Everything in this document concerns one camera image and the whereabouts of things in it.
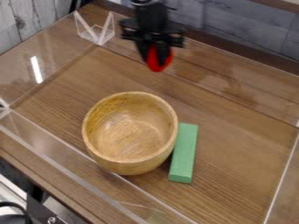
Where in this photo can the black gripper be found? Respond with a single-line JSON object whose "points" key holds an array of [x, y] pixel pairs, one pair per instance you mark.
{"points": [[171, 34]]}

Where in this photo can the red plush fruit green leaf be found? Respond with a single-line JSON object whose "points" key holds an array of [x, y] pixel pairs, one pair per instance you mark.
{"points": [[153, 60]]}

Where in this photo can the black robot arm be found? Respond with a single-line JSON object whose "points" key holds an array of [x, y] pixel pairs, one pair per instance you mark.
{"points": [[151, 15]]}

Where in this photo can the wooden bowl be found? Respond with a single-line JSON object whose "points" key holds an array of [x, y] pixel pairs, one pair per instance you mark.
{"points": [[130, 131]]}

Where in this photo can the green rectangular block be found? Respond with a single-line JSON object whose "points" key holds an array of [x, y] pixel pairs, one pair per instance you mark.
{"points": [[183, 154]]}

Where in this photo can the clear acrylic corner bracket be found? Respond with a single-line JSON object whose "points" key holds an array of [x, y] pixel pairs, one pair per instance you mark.
{"points": [[97, 34]]}

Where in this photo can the clear acrylic enclosure wall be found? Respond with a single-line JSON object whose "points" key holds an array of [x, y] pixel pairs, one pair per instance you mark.
{"points": [[242, 102]]}

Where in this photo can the black metal stand with cable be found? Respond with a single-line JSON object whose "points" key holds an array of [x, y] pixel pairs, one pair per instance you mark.
{"points": [[34, 213]]}

